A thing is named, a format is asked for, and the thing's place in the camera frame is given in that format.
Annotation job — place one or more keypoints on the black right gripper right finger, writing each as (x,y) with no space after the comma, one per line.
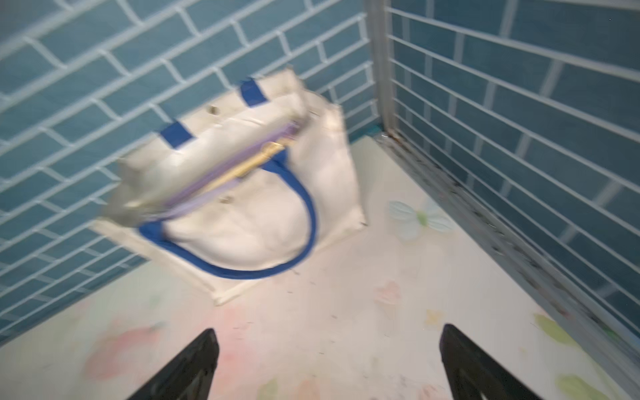
(474,374)

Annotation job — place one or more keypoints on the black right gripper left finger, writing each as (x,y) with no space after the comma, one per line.
(189,375)

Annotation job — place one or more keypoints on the white canvas tote bag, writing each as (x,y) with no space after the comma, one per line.
(303,200)

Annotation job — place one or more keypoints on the purple mesh pouch bottom left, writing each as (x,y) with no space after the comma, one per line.
(188,201)

